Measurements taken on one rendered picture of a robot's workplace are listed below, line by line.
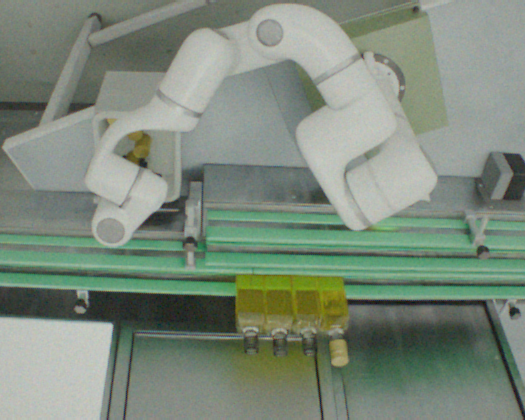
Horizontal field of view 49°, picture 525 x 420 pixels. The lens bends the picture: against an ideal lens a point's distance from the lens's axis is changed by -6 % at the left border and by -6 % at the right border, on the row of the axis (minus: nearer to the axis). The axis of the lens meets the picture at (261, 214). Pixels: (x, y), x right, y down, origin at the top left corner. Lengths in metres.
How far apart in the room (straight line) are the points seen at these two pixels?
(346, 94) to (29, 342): 0.88
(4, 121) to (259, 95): 1.09
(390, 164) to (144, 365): 0.70
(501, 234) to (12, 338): 1.11
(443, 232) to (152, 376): 0.69
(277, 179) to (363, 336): 0.43
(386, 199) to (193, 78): 0.35
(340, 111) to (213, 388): 0.66
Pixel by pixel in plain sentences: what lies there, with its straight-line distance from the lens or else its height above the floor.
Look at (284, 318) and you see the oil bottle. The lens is 1.23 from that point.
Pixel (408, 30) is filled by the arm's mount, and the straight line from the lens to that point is 1.15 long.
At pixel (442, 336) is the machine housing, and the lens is 1.54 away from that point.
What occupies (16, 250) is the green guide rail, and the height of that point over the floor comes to 0.93.
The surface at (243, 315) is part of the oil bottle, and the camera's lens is 1.22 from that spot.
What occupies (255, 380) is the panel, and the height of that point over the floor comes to 1.13.
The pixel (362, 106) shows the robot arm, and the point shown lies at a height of 1.06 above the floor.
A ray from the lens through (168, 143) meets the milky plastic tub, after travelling 1.31.
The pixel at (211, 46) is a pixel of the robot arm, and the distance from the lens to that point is 0.95.
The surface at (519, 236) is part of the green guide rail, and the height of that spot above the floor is 0.93.
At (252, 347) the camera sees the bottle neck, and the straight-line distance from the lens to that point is 1.19.
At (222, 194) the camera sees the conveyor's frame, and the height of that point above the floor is 0.86.
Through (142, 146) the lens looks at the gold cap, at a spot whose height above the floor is 0.81.
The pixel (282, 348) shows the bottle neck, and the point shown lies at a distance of 1.20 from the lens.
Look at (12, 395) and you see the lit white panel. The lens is 1.34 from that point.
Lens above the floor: 1.82
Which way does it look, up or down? 47 degrees down
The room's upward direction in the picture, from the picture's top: 177 degrees clockwise
